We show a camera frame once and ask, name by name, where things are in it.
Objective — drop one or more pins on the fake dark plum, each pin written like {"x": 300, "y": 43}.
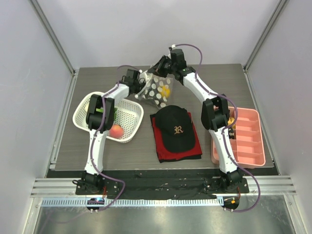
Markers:
{"x": 151, "y": 94}

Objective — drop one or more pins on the aluminium front rail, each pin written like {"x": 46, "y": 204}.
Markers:
{"x": 63, "y": 187}

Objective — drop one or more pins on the fake red peach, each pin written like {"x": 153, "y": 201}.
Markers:
{"x": 116, "y": 131}

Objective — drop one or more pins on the yellow tiger rolled sock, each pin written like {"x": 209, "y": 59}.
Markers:
{"x": 231, "y": 122}

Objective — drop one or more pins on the red folded cloth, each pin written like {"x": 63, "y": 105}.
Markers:
{"x": 166, "y": 156}

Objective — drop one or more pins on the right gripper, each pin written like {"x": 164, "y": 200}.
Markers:
{"x": 159, "y": 68}

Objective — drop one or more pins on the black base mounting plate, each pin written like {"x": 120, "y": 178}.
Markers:
{"x": 175, "y": 184}

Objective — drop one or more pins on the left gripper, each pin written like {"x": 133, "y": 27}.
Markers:
{"x": 144, "y": 84}

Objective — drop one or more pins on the black baseball cap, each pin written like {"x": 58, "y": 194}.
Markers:
{"x": 176, "y": 129}

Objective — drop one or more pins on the pink divided organizer tray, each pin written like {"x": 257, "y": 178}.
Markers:
{"x": 248, "y": 146}

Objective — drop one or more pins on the black white rolled sock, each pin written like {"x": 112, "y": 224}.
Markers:
{"x": 232, "y": 134}

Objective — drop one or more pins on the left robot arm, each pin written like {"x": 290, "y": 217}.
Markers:
{"x": 99, "y": 119}

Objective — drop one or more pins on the clear zip top bag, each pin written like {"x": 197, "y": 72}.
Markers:
{"x": 159, "y": 81}

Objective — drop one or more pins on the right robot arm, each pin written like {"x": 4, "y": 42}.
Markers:
{"x": 215, "y": 112}

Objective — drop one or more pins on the white slotted cable duct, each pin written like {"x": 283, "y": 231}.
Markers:
{"x": 100, "y": 202}

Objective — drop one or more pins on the left aluminium frame post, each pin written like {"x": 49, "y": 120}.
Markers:
{"x": 51, "y": 34}

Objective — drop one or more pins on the aluminium frame post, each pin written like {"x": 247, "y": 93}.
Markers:
{"x": 51, "y": 34}
{"x": 265, "y": 33}

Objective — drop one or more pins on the fake orange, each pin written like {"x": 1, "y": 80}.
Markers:
{"x": 164, "y": 91}

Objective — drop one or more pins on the right aluminium frame post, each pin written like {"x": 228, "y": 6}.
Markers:
{"x": 265, "y": 33}

